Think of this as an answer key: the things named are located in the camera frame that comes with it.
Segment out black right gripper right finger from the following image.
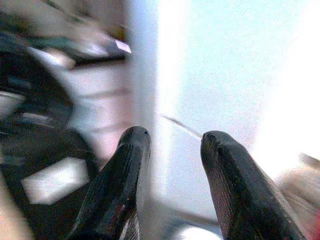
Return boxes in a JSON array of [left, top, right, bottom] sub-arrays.
[[200, 130, 308, 240]]

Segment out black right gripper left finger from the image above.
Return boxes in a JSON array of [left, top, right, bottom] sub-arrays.
[[66, 125, 152, 240]]

